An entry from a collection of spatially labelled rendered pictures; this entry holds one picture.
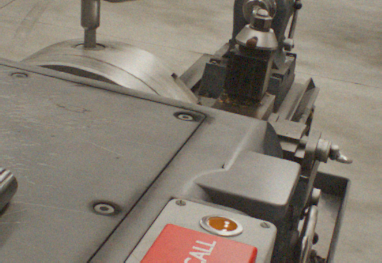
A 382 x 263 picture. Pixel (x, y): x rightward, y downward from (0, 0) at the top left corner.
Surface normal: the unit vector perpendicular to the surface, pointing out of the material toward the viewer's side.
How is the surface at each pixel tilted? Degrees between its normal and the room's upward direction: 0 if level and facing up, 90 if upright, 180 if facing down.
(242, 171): 0
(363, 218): 0
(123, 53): 8
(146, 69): 19
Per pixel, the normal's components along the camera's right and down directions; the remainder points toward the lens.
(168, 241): 0.16, -0.92
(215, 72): -0.25, 0.23
